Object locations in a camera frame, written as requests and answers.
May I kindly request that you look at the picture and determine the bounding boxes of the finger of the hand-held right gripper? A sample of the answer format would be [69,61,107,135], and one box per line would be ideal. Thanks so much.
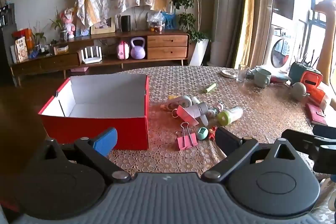
[281,130,328,153]
[312,125,336,138]

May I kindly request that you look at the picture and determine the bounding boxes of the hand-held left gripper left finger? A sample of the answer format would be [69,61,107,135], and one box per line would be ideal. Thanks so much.
[43,127,132,184]

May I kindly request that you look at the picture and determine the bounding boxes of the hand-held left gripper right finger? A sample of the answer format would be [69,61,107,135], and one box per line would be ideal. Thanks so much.
[201,126,297,184]

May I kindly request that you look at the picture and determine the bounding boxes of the teal pencil sharpener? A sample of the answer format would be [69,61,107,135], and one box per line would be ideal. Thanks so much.
[196,126,209,140]

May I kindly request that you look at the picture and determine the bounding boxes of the red cardboard box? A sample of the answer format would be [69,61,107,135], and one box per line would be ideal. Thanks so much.
[38,73,150,151]

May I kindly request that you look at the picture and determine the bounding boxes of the pink binder clip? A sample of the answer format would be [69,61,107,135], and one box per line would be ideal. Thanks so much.
[176,122,198,151]

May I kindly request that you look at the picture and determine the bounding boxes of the pink heart-shaped sponge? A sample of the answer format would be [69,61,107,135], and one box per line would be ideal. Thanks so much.
[176,105,199,127]

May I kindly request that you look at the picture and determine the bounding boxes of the correction tape dispenser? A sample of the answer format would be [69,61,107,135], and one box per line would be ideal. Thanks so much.
[161,95,193,111]

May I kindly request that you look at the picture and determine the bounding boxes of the pink wallet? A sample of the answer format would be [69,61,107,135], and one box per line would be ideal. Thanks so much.
[304,103,328,127]

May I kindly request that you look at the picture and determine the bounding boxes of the orange packet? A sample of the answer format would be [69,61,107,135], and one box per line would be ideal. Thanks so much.
[307,88,330,111]

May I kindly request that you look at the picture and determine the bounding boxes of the grey round ornament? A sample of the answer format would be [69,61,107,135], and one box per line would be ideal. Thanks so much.
[291,81,310,102]

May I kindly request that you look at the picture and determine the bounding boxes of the green highlighter pen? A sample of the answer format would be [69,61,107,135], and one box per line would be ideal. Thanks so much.
[202,83,217,94]

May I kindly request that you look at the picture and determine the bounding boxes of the white small dish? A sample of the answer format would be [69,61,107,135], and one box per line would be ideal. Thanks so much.
[220,69,237,79]

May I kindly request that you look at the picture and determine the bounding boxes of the clear drinking glass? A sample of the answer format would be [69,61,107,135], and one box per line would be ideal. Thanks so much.
[236,64,249,83]

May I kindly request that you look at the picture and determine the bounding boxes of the green utensil holder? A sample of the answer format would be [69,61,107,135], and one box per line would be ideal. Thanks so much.
[288,49,323,84]

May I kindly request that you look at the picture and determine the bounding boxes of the pale green mug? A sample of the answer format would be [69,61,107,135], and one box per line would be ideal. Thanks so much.
[253,68,272,88]

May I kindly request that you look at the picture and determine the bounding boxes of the white router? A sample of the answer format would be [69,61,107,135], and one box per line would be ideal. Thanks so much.
[81,46,103,64]

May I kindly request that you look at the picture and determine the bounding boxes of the pink toy suitcase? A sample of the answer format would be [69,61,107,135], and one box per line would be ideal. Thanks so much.
[117,41,130,60]

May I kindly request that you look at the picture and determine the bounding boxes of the tall potted plant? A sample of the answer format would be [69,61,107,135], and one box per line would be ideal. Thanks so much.
[172,0,214,67]

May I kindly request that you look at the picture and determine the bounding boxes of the washing machine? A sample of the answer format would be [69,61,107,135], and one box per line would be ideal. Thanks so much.
[266,25,296,69]

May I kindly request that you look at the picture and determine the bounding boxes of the purple kettlebell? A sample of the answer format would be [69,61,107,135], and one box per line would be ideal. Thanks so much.
[130,37,146,60]

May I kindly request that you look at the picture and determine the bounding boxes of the small potted plant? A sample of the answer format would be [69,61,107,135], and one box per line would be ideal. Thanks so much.
[49,6,69,42]

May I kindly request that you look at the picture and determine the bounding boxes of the wooden TV cabinet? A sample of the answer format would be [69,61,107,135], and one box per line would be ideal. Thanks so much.
[9,30,191,83]

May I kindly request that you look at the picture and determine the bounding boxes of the black cylindrical speaker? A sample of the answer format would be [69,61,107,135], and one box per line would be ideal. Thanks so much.
[120,15,131,32]

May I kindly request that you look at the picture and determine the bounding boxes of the pink doll figure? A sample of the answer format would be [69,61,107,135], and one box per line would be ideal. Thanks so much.
[62,7,76,38]

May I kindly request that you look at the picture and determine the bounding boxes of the grey standing air conditioner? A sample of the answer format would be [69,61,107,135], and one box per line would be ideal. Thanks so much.
[210,0,246,67]

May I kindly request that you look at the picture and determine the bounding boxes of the printed snack bag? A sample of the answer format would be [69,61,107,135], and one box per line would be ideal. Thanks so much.
[14,36,29,63]

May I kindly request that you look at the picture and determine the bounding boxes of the small leafy houseplant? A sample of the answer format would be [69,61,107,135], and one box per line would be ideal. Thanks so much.
[29,21,46,46]

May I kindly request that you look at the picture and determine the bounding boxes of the yellow curtain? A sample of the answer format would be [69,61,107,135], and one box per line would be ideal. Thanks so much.
[232,0,259,69]

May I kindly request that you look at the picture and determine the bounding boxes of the clear plastic bag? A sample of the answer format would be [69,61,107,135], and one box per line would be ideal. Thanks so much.
[146,11,165,32]

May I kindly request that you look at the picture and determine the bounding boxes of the blue gift bag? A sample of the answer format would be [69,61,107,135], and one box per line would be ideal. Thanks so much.
[161,13,177,30]

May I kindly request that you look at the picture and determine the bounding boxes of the black tall appliance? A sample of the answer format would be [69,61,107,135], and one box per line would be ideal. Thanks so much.
[0,2,17,85]

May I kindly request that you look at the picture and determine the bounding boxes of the wooden photo frame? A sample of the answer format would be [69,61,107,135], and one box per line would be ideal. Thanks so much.
[91,17,116,35]

